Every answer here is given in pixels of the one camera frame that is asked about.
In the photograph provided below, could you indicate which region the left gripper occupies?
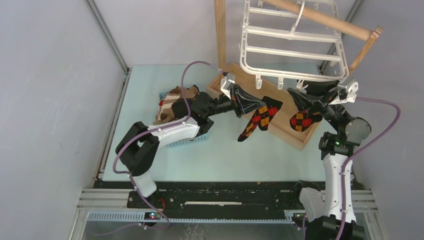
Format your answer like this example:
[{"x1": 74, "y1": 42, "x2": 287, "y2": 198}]
[{"x1": 205, "y1": 84, "x2": 266, "y2": 119}]

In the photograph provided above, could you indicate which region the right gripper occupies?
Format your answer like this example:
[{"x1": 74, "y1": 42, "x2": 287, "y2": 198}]
[{"x1": 287, "y1": 77, "x2": 350, "y2": 132}]

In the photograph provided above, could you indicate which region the red black argyle sock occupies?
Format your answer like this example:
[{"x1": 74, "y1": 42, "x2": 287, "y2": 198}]
[{"x1": 289, "y1": 111, "x2": 323, "y2": 132}]

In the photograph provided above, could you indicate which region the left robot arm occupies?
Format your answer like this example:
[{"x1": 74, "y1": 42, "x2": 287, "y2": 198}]
[{"x1": 115, "y1": 84, "x2": 266, "y2": 208}]

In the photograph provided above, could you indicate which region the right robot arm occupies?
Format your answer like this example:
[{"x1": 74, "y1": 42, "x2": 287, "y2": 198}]
[{"x1": 287, "y1": 80, "x2": 371, "y2": 240}]

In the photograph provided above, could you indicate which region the wooden hanger stand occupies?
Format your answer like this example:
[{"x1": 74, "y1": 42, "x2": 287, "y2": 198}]
[{"x1": 206, "y1": 0, "x2": 383, "y2": 151}]

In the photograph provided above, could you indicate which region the white plastic clip hanger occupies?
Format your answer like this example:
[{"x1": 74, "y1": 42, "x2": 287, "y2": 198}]
[{"x1": 239, "y1": 0, "x2": 350, "y2": 89}]

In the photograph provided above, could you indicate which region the pile of socks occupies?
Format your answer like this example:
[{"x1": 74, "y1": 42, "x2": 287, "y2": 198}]
[{"x1": 153, "y1": 85, "x2": 200, "y2": 125}]

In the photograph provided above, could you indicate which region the light blue perforated basket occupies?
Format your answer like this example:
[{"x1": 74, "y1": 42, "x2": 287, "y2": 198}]
[{"x1": 159, "y1": 92, "x2": 210, "y2": 147}]

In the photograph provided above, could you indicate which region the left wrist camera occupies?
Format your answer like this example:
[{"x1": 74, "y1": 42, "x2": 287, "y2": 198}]
[{"x1": 220, "y1": 73, "x2": 235, "y2": 99}]

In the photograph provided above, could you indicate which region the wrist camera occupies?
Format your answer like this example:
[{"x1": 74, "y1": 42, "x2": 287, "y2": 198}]
[
  {"x1": 220, "y1": 73, "x2": 235, "y2": 99},
  {"x1": 329, "y1": 76, "x2": 359, "y2": 105}
]

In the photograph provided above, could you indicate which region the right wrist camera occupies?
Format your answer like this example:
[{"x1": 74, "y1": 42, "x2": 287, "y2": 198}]
[{"x1": 329, "y1": 76, "x2": 359, "y2": 105}]

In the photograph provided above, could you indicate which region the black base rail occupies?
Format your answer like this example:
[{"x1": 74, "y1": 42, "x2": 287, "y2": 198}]
[{"x1": 94, "y1": 180, "x2": 332, "y2": 222}]

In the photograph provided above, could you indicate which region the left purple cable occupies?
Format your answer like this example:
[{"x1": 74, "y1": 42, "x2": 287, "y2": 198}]
[{"x1": 112, "y1": 60, "x2": 228, "y2": 231}]

